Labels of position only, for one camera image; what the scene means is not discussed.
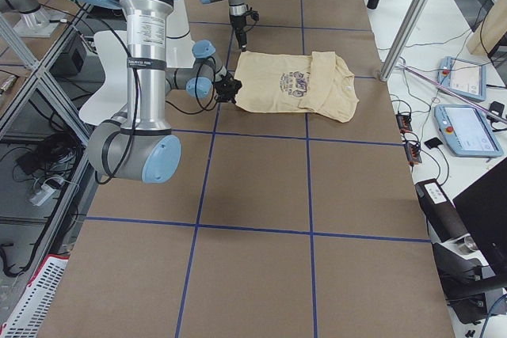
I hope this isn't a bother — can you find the beige long-sleeve printed shirt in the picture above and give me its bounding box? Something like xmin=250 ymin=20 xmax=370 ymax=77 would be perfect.
xmin=234 ymin=51 xmax=359 ymax=123

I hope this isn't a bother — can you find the reacher grabber stick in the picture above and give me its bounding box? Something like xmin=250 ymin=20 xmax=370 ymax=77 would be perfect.
xmin=398 ymin=64 xmax=507 ymax=124

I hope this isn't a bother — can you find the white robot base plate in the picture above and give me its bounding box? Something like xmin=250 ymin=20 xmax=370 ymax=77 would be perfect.
xmin=13 ymin=7 xmax=67 ymax=38

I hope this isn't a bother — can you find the white perforated basket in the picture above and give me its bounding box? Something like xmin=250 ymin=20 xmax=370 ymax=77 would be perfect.
xmin=1 ymin=254 xmax=69 ymax=337

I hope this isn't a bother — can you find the near blue teach pendant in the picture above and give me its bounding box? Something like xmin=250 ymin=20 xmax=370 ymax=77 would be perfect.
xmin=433 ymin=104 xmax=504 ymax=158

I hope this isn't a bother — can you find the blue teach pendant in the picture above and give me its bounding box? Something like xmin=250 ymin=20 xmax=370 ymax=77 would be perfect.
xmin=437 ymin=56 xmax=486 ymax=101
xmin=433 ymin=104 xmax=504 ymax=158

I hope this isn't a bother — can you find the aluminium frame post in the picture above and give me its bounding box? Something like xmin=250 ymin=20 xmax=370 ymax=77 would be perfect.
xmin=379 ymin=0 xmax=428 ymax=82

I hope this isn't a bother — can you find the far blue teach pendant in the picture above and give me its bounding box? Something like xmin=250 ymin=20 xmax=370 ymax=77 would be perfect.
xmin=437 ymin=56 xmax=486 ymax=101

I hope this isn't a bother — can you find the black monitor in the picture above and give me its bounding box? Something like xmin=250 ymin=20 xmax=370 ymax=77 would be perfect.
xmin=453 ymin=160 xmax=506 ymax=274

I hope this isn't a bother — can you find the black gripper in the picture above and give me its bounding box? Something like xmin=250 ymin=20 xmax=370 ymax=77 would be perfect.
xmin=230 ymin=15 xmax=247 ymax=44
xmin=213 ymin=73 xmax=242 ymax=103

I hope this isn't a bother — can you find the white power strip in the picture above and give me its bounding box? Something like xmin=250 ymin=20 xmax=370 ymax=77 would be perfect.
xmin=29 ymin=180 xmax=63 ymax=207

